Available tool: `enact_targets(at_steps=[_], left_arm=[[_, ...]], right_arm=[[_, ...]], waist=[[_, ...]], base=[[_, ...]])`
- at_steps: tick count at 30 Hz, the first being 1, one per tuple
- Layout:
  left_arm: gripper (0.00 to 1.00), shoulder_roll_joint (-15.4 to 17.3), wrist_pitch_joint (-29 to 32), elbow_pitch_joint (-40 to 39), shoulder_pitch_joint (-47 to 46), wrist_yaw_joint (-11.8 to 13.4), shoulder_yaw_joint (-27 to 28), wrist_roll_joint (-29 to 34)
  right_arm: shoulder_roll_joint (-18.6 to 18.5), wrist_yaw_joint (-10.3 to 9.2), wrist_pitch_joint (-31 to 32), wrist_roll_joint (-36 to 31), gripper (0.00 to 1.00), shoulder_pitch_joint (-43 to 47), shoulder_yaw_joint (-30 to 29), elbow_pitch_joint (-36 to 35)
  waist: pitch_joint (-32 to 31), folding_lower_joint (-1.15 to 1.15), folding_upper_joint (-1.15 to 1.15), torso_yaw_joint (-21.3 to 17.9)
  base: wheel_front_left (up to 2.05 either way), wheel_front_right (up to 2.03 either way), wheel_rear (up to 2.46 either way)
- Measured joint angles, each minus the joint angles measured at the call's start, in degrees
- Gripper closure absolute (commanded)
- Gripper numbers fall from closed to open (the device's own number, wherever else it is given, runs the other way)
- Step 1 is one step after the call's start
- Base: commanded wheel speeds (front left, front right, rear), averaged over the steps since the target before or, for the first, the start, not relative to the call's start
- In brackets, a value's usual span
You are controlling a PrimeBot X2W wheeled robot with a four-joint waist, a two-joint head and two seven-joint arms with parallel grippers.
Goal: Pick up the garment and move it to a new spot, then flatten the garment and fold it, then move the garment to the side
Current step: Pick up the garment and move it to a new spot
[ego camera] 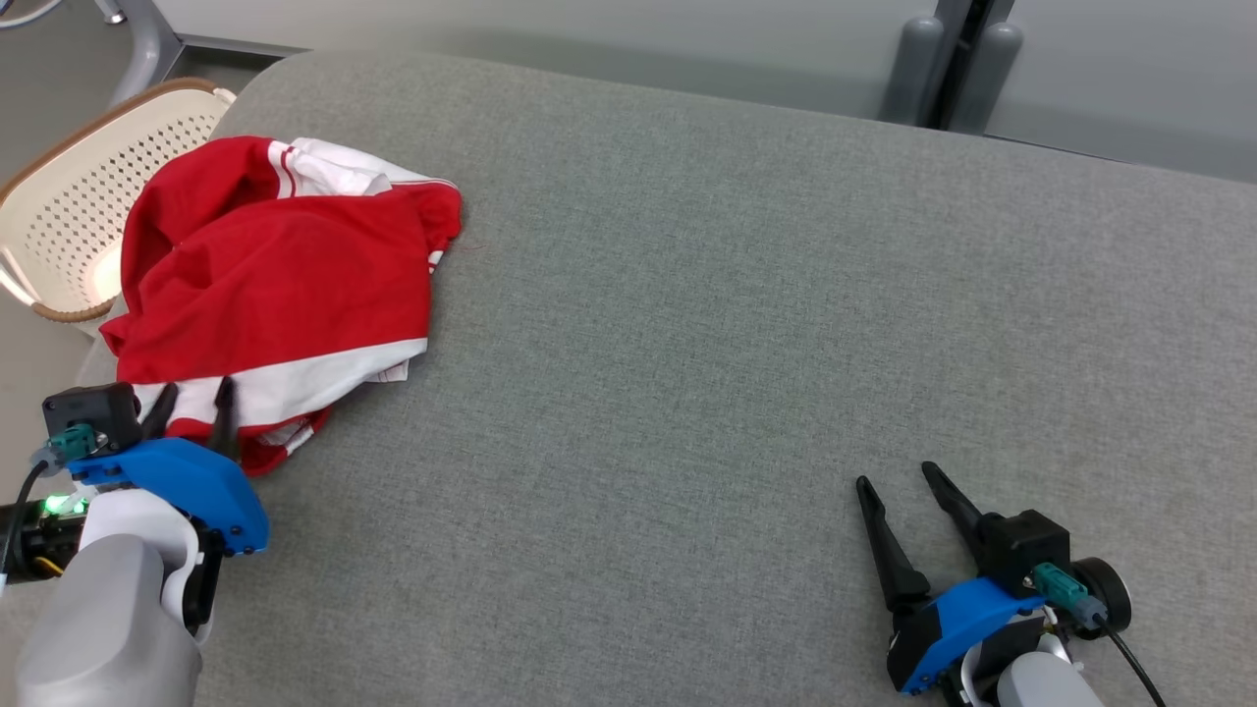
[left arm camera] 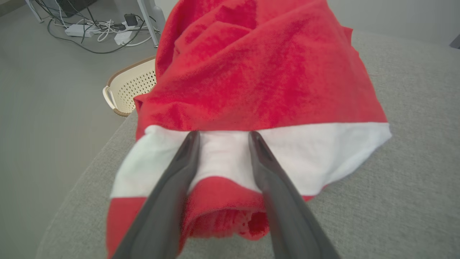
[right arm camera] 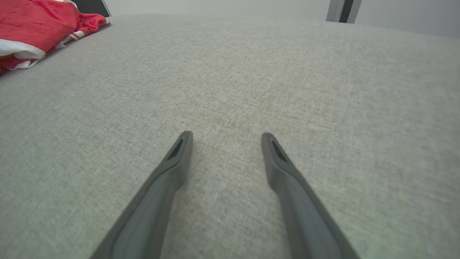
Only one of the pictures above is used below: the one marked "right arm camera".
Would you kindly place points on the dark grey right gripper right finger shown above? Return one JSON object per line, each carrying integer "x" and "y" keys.
{"x": 305, "y": 216}

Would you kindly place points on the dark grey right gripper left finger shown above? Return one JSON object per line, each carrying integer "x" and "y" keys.
{"x": 151, "y": 208}

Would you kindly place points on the red and white jersey garment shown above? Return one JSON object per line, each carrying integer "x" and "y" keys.
{"x": 36, "y": 21}

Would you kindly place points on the grey fabric sofa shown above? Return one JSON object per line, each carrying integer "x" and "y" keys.
{"x": 230, "y": 90}

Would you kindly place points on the dark panel with pale edge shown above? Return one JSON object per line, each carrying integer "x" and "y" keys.
{"x": 91, "y": 6}

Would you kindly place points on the grey door frame pillar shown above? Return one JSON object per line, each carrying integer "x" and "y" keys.
{"x": 345, "y": 10}

